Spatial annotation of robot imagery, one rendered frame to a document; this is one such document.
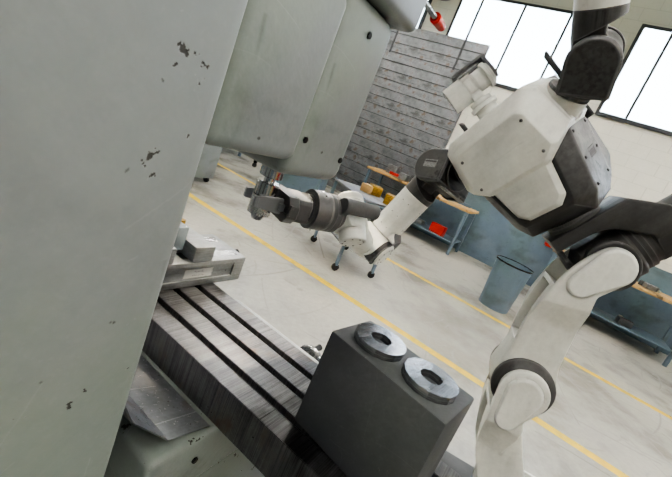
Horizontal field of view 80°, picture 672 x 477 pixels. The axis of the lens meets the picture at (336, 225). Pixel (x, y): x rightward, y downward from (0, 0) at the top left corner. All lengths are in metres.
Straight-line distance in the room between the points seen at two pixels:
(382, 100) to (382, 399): 8.68
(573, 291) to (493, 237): 7.22
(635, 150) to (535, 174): 7.30
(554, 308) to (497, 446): 0.38
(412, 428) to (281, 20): 0.57
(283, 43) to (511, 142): 0.56
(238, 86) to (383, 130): 8.50
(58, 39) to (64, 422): 0.32
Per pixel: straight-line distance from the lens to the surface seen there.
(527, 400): 1.09
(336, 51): 0.69
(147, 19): 0.32
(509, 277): 5.39
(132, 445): 0.79
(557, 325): 1.08
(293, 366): 0.90
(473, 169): 1.00
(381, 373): 0.64
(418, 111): 8.78
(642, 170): 8.22
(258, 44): 0.54
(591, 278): 1.02
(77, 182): 0.33
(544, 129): 0.93
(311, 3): 0.60
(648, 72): 8.44
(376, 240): 1.15
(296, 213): 0.79
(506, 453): 1.22
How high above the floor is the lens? 1.43
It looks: 13 degrees down
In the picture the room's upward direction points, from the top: 22 degrees clockwise
